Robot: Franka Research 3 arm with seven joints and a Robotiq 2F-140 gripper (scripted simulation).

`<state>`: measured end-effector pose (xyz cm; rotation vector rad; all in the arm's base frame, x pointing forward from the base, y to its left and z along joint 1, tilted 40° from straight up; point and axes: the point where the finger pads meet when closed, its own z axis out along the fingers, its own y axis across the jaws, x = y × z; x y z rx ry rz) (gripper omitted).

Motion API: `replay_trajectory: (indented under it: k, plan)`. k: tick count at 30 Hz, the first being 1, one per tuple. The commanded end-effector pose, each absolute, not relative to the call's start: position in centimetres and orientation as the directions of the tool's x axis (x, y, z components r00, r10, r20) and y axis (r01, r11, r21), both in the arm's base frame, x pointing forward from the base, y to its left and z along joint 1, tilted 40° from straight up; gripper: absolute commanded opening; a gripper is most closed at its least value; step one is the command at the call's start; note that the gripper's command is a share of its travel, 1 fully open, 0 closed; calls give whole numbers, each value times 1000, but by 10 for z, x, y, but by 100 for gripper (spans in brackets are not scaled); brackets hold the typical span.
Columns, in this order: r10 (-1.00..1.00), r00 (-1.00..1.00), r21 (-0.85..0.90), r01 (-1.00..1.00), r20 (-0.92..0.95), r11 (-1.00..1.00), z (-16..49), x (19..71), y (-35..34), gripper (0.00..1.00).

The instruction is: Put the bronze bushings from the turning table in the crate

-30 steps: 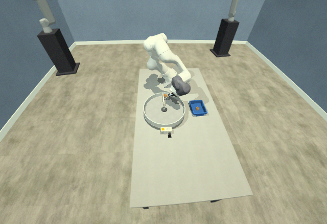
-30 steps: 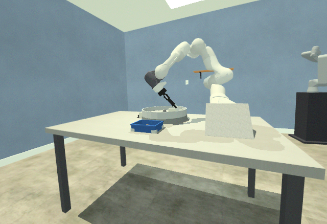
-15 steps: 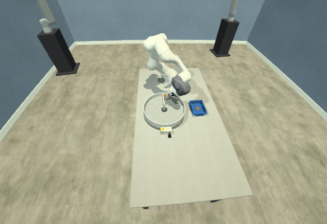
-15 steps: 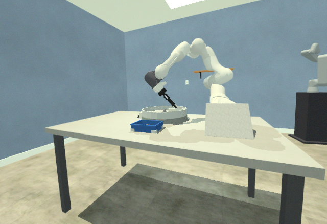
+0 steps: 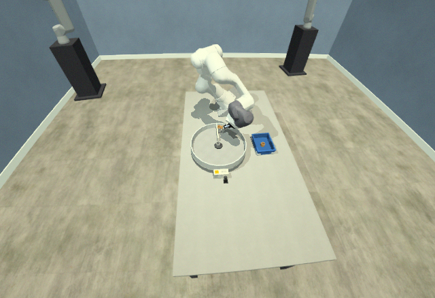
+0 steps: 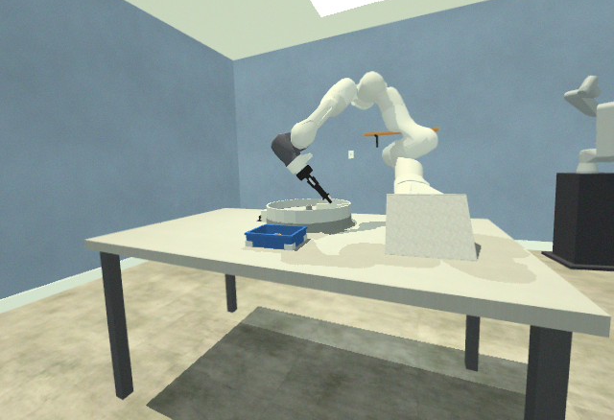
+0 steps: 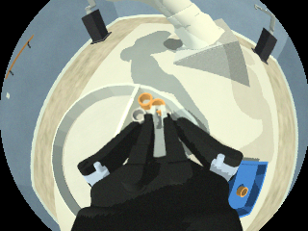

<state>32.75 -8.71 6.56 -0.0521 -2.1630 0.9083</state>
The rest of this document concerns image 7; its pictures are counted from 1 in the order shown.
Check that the blue shallow tray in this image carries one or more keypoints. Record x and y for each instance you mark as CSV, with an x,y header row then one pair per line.
x,y
251,176

